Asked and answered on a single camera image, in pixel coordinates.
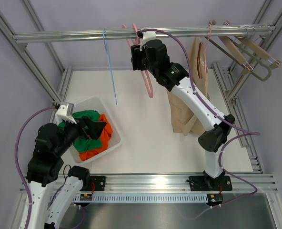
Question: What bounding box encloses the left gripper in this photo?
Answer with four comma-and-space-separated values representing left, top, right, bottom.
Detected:
54, 114, 106, 156

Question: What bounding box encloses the orange t shirt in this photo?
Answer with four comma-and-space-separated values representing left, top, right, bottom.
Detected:
80, 114, 113, 161

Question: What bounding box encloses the green t shirt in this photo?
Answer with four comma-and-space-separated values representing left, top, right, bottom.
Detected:
72, 110, 103, 153

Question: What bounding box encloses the pink hanger with green shirt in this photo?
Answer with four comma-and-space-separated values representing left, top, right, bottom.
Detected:
126, 23, 154, 99

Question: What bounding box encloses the light blue wire hanger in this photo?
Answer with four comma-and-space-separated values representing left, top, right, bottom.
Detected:
102, 28, 118, 105

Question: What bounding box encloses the pink hanger with beige shirt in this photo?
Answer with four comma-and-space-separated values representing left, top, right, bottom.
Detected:
197, 21, 212, 74

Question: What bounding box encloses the beige t shirt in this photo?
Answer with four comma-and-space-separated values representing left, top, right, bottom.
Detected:
167, 37, 210, 136

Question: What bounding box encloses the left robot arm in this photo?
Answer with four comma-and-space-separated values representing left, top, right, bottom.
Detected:
20, 116, 106, 229

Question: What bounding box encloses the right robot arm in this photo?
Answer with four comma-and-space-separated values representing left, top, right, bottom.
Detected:
131, 39, 235, 189

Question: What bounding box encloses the wooden hanger left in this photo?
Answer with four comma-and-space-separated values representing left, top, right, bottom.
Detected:
208, 36, 253, 73

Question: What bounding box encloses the wooden hanger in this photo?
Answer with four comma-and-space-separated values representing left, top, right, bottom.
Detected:
208, 36, 253, 73
234, 26, 281, 69

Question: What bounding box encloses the grey plastic hanger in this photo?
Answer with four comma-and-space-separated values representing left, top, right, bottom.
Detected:
234, 40, 272, 82

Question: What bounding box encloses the wooden hanger right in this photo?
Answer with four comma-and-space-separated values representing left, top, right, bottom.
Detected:
234, 26, 281, 69

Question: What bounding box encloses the white plastic basket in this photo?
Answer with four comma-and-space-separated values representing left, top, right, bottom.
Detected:
67, 96, 122, 165

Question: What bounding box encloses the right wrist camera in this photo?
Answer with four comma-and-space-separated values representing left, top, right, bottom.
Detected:
140, 27, 156, 52

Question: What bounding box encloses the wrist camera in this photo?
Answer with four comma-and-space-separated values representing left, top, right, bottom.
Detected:
54, 102, 77, 124
140, 27, 156, 52

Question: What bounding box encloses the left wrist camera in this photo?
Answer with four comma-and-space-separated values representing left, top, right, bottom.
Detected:
54, 102, 77, 124

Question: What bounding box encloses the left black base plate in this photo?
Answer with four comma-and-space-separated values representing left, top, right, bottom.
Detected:
81, 176, 106, 191

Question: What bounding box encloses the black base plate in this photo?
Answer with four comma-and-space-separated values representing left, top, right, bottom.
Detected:
186, 176, 233, 191
81, 176, 106, 191

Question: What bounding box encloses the aluminium hanging rail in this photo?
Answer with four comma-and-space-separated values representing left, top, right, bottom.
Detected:
13, 24, 276, 43

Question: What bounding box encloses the white slotted cable duct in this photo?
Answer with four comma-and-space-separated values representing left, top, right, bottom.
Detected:
73, 193, 208, 203

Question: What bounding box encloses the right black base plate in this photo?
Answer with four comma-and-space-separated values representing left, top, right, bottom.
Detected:
186, 176, 233, 191

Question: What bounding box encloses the front aluminium rail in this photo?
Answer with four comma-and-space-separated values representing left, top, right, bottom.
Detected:
104, 173, 278, 193

